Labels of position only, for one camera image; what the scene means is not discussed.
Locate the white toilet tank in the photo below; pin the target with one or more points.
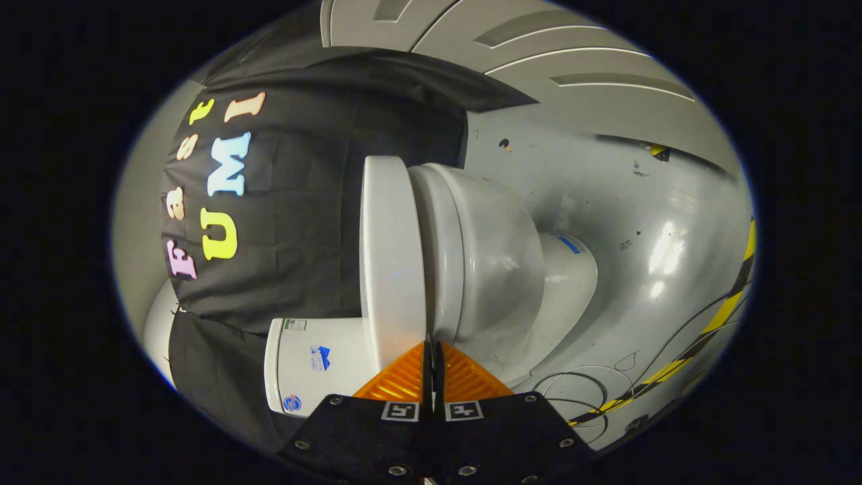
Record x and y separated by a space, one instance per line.
303 377

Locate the white toilet seat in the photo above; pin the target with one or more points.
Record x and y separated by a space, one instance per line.
441 256

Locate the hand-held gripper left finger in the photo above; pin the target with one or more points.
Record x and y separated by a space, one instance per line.
357 438

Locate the yellow black floor tape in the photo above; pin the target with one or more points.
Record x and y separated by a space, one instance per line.
724 310

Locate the white drawer cabinet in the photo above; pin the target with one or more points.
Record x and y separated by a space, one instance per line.
572 60

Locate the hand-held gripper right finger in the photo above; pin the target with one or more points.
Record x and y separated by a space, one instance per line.
505 438

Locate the black backdrop cloth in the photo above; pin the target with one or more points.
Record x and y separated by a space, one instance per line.
303 202

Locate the white toilet lid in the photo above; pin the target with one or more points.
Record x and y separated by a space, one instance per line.
390 256

